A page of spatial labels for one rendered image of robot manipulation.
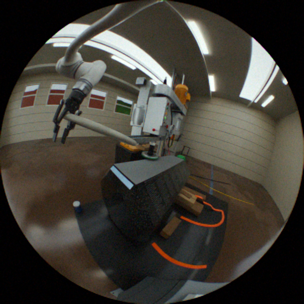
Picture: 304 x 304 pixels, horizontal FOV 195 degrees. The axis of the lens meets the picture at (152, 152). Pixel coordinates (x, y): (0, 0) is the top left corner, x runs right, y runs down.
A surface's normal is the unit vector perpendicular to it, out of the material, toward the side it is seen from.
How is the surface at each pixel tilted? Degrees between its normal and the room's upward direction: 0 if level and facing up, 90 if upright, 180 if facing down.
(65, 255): 0
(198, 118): 90
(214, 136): 90
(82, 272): 0
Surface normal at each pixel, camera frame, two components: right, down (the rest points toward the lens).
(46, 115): 0.77, 0.31
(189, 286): 0.19, -0.95
